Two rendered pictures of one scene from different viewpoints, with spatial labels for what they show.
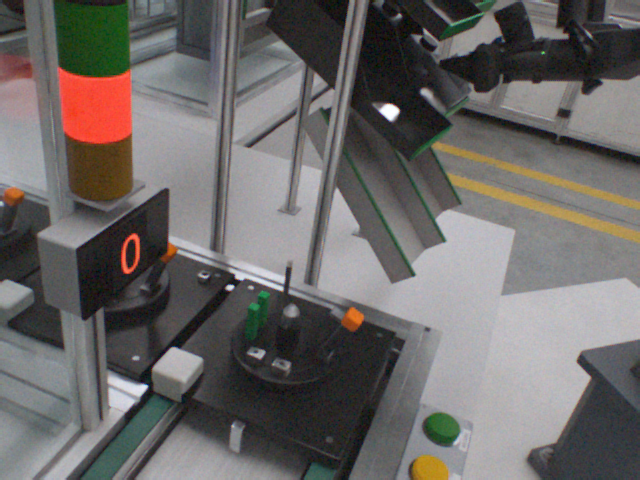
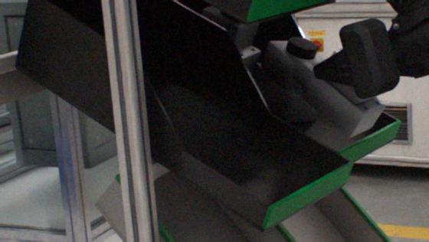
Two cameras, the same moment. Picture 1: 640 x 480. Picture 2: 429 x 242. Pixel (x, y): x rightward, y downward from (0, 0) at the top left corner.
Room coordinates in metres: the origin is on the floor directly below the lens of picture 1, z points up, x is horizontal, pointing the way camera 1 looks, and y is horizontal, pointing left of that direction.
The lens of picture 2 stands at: (0.06, -0.21, 1.44)
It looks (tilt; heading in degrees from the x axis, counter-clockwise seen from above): 13 degrees down; 9
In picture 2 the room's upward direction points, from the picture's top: 4 degrees counter-clockwise
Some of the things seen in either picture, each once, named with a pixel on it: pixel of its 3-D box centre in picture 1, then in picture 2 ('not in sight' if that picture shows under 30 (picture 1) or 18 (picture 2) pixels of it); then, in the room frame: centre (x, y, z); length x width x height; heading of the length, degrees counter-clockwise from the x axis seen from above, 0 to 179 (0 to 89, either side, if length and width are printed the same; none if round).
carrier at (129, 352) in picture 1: (116, 264); not in sight; (0.65, 0.27, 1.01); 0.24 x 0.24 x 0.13; 74
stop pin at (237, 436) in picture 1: (237, 436); not in sight; (0.46, 0.05, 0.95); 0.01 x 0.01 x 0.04; 74
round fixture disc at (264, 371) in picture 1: (285, 348); not in sight; (0.58, 0.02, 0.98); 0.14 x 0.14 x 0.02
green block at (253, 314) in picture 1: (252, 321); not in sight; (0.58, 0.07, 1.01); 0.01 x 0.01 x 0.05; 74
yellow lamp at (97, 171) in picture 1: (100, 159); not in sight; (0.43, 0.19, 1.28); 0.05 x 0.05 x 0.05
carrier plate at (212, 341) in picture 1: (284, 359); not in sight; (0.58, 0.02, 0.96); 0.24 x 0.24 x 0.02; 74
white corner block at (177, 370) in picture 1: (177, 374); not in sight; (0.52, 0.14, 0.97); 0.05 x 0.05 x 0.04; 74
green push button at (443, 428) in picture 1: (442, 429); not in sight; (0.51, -0.18, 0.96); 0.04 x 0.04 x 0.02
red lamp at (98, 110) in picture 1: (96, 99); not in sight; (0.43, 0.19, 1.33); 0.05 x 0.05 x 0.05
